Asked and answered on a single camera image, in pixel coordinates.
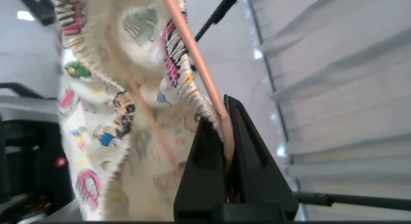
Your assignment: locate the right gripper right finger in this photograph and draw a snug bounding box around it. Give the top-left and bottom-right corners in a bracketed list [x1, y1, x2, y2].
[223, 94, 300, 223]

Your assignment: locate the black clothes rack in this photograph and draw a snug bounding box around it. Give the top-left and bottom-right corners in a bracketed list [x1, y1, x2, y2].
[194, 0, 411, 212]

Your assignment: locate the pink clothes hanger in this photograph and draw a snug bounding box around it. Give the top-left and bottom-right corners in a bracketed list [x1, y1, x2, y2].
[104, 0, 237, 202]

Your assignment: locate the white curtain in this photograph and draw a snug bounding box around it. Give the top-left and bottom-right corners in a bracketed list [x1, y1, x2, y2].
[245, 0, 411, 222]

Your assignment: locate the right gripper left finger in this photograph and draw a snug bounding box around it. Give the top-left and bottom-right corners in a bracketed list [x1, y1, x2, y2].
[174, 119, 232, 223]

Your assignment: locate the cream printed garment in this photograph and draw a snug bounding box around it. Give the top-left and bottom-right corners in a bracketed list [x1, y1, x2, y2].
[53, 0, 225, 222]

